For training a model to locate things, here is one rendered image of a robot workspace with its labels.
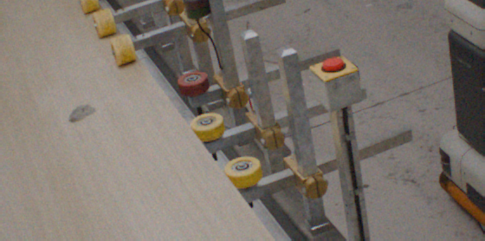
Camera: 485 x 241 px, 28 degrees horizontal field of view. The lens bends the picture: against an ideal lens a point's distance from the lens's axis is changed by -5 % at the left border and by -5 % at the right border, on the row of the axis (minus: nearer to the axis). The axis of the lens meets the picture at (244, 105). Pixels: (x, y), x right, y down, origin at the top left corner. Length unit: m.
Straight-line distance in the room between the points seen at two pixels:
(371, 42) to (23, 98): 2.38
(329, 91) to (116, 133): 0.81
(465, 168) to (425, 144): 0.64
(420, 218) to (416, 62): 1.22
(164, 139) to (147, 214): 0.32
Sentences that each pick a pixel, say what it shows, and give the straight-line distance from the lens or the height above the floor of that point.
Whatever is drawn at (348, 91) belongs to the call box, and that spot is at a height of 1.18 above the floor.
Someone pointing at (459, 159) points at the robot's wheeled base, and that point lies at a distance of 3.42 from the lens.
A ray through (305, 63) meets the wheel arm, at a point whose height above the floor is 0.85.
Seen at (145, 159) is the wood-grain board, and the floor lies 0.90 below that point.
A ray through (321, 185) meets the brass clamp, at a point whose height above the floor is 0.84.
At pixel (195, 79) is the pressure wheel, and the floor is 0.91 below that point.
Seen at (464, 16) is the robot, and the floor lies 0.79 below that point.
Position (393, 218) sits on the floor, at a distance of 3.61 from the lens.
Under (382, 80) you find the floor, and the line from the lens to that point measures 4.53.
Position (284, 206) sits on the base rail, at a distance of 2.49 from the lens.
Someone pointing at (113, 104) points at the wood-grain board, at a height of 0.90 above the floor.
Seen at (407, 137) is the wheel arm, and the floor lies 0.83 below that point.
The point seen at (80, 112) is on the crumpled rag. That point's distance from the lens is 2.69.
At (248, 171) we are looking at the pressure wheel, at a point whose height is 0.91.
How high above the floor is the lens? 2.06
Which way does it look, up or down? 27 degrees down
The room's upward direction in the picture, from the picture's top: 12 degrees counter-clockwise
